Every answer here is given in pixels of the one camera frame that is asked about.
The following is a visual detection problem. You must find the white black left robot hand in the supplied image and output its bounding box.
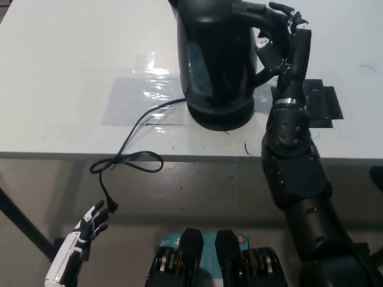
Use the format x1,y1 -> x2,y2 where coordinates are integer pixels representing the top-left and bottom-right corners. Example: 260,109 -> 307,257
44,200 -> 110,283

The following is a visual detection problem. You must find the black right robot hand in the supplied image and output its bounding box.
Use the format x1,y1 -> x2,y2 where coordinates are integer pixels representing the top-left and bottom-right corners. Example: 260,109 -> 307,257
256,1 -> 314,106

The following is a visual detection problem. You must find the black electric kettle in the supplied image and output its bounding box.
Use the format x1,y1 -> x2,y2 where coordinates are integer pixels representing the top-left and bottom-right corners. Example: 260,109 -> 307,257
168,0 -> 290,112

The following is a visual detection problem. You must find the black round kettle base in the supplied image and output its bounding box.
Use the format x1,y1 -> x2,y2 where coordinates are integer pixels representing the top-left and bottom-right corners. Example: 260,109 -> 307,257
187,100 -> 256,132

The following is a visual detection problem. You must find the black tape patch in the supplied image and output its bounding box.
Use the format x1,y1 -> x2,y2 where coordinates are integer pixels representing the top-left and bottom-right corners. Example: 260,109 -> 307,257
270,78 -> 344,129

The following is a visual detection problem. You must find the clear tape sheet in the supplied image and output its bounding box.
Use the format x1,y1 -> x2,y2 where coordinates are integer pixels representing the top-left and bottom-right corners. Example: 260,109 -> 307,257
103,53 -> 188,126

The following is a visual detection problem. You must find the black power cord with plug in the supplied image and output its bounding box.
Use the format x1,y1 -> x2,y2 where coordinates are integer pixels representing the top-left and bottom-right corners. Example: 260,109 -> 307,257
90,97 -> 188,213

